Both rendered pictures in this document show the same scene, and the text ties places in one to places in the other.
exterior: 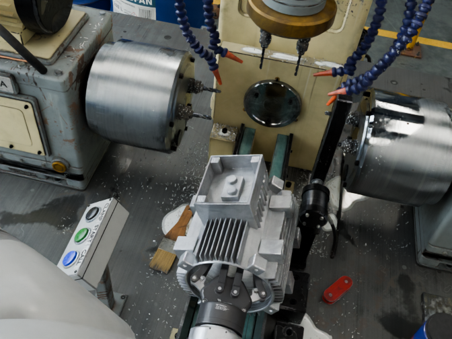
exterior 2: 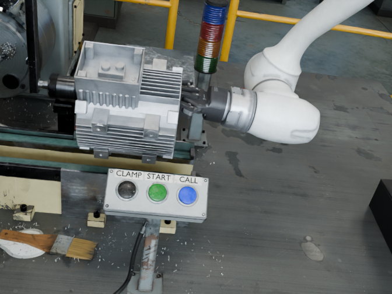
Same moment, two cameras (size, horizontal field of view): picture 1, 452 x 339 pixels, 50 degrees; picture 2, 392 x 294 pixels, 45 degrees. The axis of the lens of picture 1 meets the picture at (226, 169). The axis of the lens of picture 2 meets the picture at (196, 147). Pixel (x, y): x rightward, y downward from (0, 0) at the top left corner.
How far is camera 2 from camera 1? 1.04 m
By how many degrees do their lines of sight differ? 73
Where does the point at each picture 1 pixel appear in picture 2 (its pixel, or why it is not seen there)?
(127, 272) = (99, 278)
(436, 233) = (63, 64)
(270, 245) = (158, 65)
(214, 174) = (86, 87)
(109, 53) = not seen: outside the picture
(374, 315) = not seen: hidden behind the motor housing
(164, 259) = (80, 247)
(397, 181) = (48, 39)
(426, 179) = (51, 24)
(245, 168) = (84, 65)
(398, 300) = not seen: hidden behind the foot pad
